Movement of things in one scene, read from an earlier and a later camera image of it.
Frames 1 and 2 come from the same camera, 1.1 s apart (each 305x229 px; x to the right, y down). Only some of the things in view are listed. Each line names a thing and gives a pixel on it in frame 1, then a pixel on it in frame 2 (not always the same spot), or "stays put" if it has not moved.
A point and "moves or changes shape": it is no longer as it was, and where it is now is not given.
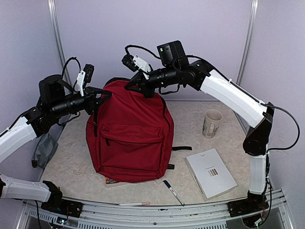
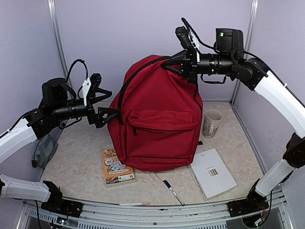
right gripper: x=143 y=87 to x=187 y=68
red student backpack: x=130 y=139 moves or changes shape
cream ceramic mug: x=213 y=118 stays put
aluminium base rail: x=96 y=214 stays put
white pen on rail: x=136 y=204 stays put
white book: x=211 y=174 stays put
